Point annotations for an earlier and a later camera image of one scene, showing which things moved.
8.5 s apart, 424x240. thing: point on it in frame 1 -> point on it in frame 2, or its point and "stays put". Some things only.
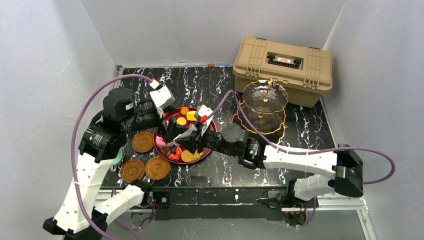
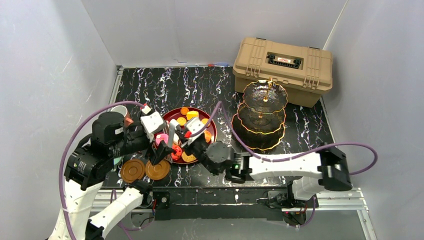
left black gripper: x=168 y=126 -> x=154 y=149
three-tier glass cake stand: x=264 y=103 stays put
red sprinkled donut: x=175 y=155 stays put
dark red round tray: x=178 y=132 stays put
